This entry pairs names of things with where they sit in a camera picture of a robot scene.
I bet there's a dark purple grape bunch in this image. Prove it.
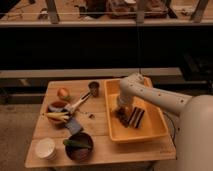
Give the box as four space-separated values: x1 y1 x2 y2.
115 108 128 127

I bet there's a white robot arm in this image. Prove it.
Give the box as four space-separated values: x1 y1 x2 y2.
117 73 213 171

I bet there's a dark purple bowl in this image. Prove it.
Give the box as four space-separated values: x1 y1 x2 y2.
63 132 94 162

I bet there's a striped dark block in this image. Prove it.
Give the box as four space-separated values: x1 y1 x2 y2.
128 107 145 129

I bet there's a small metal cup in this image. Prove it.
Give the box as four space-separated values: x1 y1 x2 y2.
88 81 99 97

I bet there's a yellow plastic bin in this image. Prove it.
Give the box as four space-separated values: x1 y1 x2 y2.
104 79 169 143

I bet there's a wooden table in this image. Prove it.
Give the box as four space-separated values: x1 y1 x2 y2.
25 79 176 168

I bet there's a red green apple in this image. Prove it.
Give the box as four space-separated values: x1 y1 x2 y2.
57 88 70 101

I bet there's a yellow banana toy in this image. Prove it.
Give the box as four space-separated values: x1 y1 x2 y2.
46 112 69 121

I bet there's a green cucumber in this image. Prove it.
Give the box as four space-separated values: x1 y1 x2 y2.
63 139 92 149

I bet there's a white paper cup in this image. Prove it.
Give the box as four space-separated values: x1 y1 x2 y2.
35 138 56 160

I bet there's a white handled spatula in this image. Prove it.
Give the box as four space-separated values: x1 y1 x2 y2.
65 92 91 113

